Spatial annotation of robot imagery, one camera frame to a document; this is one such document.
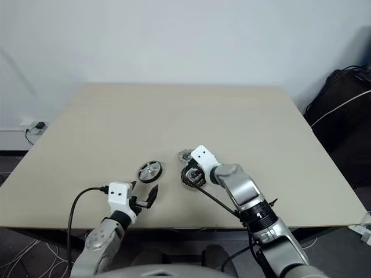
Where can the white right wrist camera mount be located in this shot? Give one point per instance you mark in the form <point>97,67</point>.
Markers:
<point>200,155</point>

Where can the black rotor with silver spokes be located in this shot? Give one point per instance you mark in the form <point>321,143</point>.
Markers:
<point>147,169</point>

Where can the silver motor cover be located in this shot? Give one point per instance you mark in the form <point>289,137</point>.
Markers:
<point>183,156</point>

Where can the black plug adapter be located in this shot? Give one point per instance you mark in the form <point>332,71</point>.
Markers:
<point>39,125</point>

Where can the white power strip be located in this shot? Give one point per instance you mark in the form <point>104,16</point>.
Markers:
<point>360,230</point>

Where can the white wall outlet box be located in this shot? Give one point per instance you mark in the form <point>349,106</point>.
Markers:
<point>26,121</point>

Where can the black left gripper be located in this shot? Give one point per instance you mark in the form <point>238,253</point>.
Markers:
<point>133,206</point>

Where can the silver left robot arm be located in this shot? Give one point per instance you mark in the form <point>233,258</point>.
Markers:
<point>98,234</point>

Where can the copper wound motor stator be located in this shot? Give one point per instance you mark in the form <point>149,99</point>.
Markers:
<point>185,182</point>

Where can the dark vertical panel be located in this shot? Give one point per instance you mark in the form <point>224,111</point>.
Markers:
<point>365,46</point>

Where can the black bag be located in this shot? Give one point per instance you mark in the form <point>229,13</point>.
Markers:
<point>342,130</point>

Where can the grey robot torso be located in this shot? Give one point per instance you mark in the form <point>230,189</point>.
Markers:
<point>179,272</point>

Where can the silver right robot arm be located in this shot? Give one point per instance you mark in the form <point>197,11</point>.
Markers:
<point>243,191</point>

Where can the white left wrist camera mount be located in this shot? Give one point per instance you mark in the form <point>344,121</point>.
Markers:
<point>117,194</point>

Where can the black table frame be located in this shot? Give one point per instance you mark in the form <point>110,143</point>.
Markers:
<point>58,236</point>

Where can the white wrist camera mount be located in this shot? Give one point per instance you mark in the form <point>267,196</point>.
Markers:
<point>200,155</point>
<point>117,194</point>

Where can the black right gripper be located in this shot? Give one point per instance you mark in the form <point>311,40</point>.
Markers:
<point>192,166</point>

